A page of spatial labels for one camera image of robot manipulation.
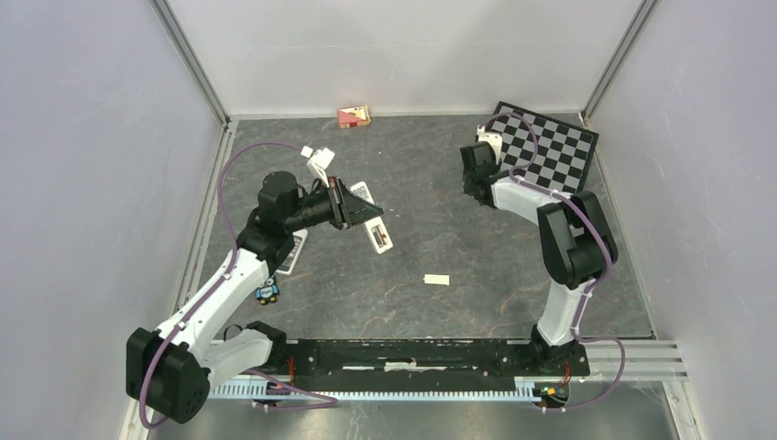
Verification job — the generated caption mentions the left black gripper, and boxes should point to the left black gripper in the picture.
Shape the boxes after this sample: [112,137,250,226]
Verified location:
[284,176,383,233]

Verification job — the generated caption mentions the slim white remote control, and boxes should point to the slim white remote control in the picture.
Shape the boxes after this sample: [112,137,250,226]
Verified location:
[350,181,393,254]

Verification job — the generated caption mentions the white battery cover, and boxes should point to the white battery cover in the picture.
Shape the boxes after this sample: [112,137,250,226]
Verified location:
[423,273,450,286]

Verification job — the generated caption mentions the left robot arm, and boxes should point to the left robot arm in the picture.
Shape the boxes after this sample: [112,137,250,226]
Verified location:
[126,171,384,424]

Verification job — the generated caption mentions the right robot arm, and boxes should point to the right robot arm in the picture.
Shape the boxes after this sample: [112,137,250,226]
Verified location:
[460,141,618,374]

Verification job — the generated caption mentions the white remote red buttons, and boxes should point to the white remote red buttons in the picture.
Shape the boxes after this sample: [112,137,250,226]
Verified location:
[276,229,308,275]

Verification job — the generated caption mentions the black white chessboard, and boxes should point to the black white chessboard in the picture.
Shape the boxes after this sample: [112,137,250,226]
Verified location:
[479,102,599,193]

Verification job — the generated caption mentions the red yellow small box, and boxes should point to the red yellow small box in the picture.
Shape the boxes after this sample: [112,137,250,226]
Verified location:
[337,104,371,128]

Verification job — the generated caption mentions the blue owl toy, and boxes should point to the blue owl toy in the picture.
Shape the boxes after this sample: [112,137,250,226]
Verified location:
[255,276,279,305]

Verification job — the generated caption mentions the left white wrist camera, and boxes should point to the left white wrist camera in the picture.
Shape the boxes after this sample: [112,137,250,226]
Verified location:
[300,146,335,193]

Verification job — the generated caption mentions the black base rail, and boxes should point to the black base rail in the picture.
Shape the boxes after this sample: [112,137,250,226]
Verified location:
[258,338,591,392]

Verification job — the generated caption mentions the white cable duct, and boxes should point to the white cable duct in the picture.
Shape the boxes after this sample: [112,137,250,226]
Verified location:
[208,375,569,403]

